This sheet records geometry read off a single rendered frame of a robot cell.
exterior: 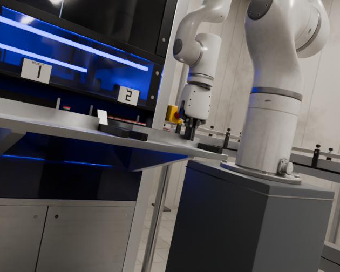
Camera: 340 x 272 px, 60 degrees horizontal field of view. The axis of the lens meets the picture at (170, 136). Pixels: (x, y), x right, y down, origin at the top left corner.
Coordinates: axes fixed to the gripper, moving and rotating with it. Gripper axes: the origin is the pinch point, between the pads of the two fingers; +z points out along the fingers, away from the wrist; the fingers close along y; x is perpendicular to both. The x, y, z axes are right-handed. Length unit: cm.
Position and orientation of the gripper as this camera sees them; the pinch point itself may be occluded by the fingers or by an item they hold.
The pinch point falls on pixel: (189, 134)
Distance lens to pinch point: 94.9
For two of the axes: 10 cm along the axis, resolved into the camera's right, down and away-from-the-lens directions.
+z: -2.0, 9.8, 0.1
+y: -7.8, -1.5, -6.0
